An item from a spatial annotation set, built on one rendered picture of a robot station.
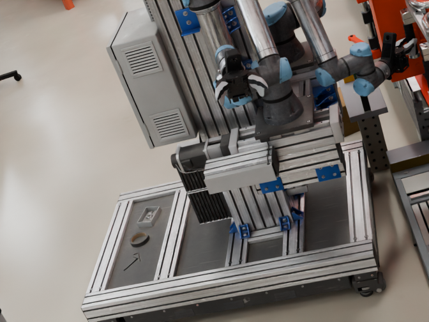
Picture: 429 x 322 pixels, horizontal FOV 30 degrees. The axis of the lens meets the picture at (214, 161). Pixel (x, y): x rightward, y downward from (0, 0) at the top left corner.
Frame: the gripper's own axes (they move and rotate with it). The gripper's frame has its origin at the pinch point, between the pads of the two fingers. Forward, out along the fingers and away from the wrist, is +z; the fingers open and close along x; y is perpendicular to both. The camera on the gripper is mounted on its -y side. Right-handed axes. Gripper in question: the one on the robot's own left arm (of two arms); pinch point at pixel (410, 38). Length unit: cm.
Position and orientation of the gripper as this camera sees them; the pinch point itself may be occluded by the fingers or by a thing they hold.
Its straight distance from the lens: 328.3
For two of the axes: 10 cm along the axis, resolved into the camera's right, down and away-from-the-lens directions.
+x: 6.8, 1.7, -7.2
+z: 6.6, -5.6, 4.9
